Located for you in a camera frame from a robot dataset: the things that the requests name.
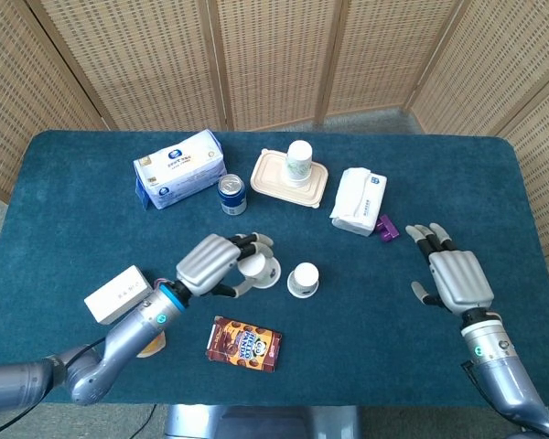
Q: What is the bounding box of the white paper cup green print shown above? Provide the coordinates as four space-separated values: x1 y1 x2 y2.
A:
283 140 313 187

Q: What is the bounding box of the blue tablecloth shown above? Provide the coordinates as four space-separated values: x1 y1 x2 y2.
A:
0 130 549 409

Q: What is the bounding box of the brown Hello Panda box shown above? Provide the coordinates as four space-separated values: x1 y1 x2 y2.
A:
205 315 284 374

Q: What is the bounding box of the white cardboard box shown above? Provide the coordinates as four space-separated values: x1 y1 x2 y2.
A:
83 264 155 327

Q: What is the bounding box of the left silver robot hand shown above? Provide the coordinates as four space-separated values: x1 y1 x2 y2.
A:
176 232 275 299

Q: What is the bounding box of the purple plastic block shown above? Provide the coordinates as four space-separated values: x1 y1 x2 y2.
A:
375 214 401 243

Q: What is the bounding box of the blue white tissue pack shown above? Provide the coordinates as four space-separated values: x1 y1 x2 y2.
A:
133 128 229 211

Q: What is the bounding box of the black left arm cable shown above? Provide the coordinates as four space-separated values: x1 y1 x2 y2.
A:
0 337 109 435

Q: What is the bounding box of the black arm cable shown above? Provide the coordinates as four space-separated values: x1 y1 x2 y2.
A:
460 360 484 394
0 337 109 435

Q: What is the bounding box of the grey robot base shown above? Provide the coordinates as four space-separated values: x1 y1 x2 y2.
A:
163 404 363 439

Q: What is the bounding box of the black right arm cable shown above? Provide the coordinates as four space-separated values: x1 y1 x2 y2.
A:
460 360 484 394

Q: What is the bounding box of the orange pudding cup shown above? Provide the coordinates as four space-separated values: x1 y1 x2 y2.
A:
135 331 167 359

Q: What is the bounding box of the black floor cable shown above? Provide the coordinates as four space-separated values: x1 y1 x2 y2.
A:
139 404 160 429

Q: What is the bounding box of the white soft tissue pack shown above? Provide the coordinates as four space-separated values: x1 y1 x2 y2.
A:
328 166 389 238

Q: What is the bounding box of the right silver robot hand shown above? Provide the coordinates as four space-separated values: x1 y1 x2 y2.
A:
405 222 495 327

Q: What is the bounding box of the beige lidded food container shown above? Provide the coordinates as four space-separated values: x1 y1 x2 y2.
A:
250 147 329 209

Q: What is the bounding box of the woven wooden folding screen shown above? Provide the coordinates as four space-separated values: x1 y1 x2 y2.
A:
0 0 549 339

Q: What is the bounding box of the blue drink can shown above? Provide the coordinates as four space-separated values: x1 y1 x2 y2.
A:
217 174 249 217

